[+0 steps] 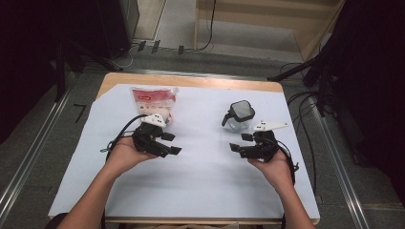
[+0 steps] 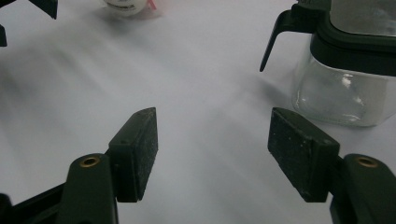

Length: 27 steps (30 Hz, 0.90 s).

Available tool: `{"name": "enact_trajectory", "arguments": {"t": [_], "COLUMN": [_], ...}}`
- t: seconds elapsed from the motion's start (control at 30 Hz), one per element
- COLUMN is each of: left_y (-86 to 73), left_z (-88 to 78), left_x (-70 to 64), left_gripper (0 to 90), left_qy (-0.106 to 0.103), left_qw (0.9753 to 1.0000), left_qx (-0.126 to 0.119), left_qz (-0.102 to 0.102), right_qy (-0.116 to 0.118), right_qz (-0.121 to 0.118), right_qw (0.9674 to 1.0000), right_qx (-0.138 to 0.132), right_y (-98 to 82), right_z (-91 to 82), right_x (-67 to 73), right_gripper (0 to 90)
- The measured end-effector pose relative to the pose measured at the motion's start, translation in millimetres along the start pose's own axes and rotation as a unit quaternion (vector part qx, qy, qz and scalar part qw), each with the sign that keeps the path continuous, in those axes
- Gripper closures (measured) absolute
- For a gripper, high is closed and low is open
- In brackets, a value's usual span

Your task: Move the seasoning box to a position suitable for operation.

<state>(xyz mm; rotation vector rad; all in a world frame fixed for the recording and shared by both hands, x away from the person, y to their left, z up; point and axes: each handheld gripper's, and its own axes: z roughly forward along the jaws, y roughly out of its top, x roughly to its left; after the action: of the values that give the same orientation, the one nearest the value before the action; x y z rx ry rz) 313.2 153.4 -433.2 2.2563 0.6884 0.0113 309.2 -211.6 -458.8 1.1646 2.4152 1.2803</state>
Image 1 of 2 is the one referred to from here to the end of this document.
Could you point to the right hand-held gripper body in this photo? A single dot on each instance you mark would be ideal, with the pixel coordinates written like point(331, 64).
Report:
point(262, 148)

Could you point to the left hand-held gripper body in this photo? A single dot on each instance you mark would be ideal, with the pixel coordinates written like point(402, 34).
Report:
point(146, 136)

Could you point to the red and white refill pouch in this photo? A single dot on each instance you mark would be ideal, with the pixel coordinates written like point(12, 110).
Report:
point(153, 101)

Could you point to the person's left hand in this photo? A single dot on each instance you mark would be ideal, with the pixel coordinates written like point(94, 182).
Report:
point(124, 154)

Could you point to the person's right hand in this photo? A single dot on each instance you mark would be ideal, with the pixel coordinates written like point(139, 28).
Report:
point(278, 171)

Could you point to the white cloth table cover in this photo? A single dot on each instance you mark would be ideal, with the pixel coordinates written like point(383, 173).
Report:
point(197, 178)

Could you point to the black stand with slanted legs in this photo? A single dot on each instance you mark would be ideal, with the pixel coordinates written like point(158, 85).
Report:
point(293, 71)

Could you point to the small black floor plug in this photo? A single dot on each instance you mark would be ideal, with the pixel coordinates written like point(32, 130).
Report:
point(181, 50)
point(155, 46)

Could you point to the black stand with upright pole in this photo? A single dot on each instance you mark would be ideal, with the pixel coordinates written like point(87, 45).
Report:
point(60, 79)

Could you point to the black cabinet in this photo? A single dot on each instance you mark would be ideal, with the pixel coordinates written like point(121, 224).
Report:
point(114, 25)

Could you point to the black curtain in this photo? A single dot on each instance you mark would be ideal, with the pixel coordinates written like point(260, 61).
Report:
point(31, 63)
point(375, 95)

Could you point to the metal floor rail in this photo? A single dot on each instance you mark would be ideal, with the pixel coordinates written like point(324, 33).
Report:
point(344, 178)
point(207, 75)
point(31, 159)

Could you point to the light wooden frame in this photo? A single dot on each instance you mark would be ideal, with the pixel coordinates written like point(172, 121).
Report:
point(254, 12)

